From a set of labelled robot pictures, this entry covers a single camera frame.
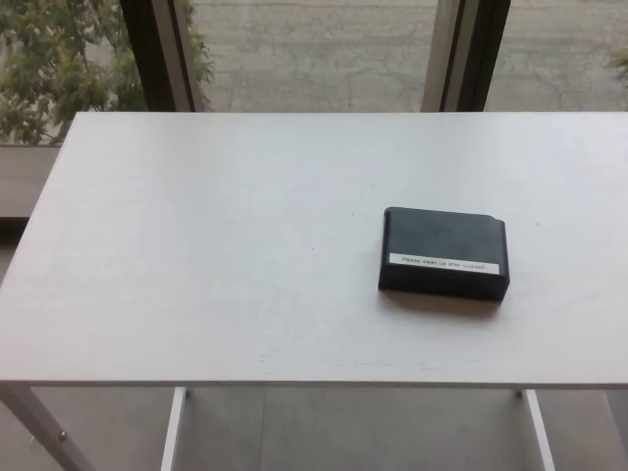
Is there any black holder box white label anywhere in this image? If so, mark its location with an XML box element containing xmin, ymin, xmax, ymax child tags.
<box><xmin>377</xmin><ymin>205</ymin><xmax>511</xmax><ymax>301</ymax></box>

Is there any white rectangular table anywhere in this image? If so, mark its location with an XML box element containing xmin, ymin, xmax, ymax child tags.
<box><xmin>0</xmin><ymin>111</ymin><xmax>628</xmax><ymax>471</ymax></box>

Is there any brown window sill ledge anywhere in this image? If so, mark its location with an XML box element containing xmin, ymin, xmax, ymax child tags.
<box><xmin>0</xmin><ymin>144</ymin><xmax>63</xmax><ymax>232</ymax></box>

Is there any green leafy tree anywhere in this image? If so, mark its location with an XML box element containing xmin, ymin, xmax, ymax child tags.
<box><xmin>0</xmin><ymin>0</ymin><xmax>217</xmax><ymax>146</ymax></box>

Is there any dark window frame post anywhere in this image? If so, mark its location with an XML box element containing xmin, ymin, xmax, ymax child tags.
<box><xmin>120</xmin><ymin>0</ymin><xmax>197</xmax><ymax>113</ymax></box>
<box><xmin>420</xmin><ymin>0</ymin><xmax>512</xmax><ymax>113</ymax></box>

